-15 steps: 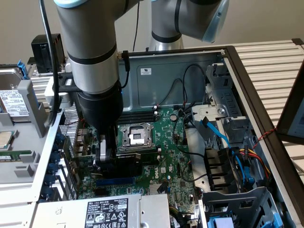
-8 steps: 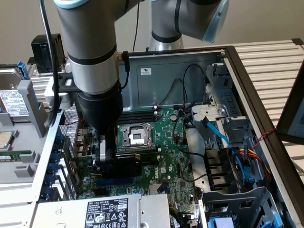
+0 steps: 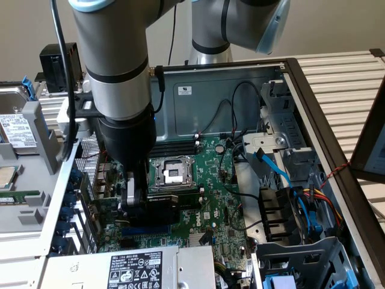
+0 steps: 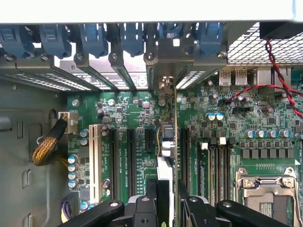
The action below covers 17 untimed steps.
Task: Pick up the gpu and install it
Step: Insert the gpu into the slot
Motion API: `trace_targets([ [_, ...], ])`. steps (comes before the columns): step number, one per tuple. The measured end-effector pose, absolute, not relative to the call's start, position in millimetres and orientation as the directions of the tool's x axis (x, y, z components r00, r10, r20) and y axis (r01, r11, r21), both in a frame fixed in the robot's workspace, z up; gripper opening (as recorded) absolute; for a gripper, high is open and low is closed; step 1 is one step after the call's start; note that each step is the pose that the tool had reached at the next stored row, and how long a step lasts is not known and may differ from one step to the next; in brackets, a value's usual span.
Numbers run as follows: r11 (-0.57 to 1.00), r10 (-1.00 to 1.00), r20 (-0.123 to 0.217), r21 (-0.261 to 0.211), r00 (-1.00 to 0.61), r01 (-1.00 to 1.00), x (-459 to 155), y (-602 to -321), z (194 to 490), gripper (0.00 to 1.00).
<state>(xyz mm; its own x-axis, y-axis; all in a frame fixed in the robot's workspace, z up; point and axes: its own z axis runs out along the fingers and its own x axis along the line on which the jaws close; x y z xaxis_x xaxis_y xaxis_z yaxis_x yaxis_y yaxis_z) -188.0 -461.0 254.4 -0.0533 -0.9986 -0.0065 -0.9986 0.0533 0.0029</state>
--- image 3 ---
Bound black CPU cooler block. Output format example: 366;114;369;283
34;42;88;94

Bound thin black hanging cable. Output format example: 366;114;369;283
167;4;178;66

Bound dark framed monitor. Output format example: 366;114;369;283
350;74;385;182

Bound black fan shroud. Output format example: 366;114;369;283
257;185;302;244

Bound silver hard disk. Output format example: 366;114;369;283
0;85;40;155

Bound thick black wrist cable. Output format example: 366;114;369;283
49;0;80;164

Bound black SATA plug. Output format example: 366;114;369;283
198;229;215;246

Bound black looped case wire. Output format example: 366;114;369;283
199;98;234;135
230;80;263;135

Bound blue expansion slot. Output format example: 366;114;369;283
121;225;173;238

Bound black wire across motherboard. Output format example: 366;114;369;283
218;139;263;202

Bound blue drive tray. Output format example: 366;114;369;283
262;275;298;289

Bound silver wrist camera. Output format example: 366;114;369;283
57;101;93;138

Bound grey parts rack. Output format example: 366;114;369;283
0;70;91;260

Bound metal CPU socket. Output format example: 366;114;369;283
149;155;199;193

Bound black camera bracket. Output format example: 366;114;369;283
73;92;103;119

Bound silver disk bay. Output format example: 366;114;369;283
241;79;320;188

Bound grey drive cage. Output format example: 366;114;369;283
250;235;371;289

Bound silver power supply unit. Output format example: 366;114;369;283
38;245;218;289

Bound blue SATA wire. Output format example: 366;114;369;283
254;148;304;199
293;192;324;242

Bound red black twisted wire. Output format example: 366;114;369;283
81;149;106;161
318;161;352;190

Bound installed green RAM stick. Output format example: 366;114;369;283
177;194;205;209

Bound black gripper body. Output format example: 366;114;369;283
96;102;158;175

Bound open grey PC case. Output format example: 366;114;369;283
38;57;385;289

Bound green graphics card black cooler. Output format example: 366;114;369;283
89;193;182;241

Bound loose green RAM stick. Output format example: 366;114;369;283
0;190;42;206

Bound small silver heatsink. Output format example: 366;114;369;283
187;232;212;248

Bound empty black RAM slot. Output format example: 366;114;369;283
153;144;200;154
155;140;201;149
152;149;199;158
155;135;201;145
149;187;206;198

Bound blue disk carrier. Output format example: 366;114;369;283
21;75;49;143

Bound yellow red black power wires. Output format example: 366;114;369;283
303;185;345;236

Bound black cable gold plug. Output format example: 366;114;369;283
148;64;167;115

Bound silver CPU chip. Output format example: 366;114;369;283
0;164;19;191

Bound green Dell motherboard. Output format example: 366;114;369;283
96;135;251;273

